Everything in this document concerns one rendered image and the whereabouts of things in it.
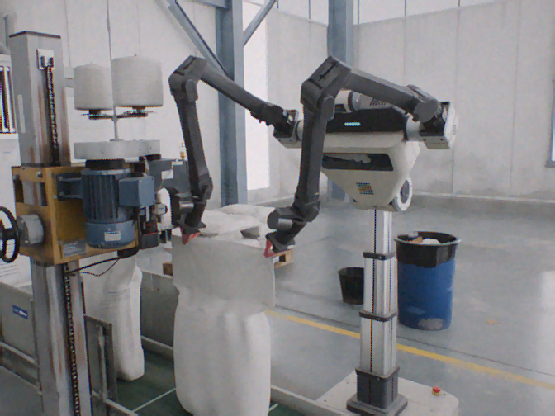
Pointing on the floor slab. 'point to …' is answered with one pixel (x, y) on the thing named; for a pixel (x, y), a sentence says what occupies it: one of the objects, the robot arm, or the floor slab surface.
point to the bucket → (352, 285)
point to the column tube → (49, 300)
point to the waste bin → (425, 279)
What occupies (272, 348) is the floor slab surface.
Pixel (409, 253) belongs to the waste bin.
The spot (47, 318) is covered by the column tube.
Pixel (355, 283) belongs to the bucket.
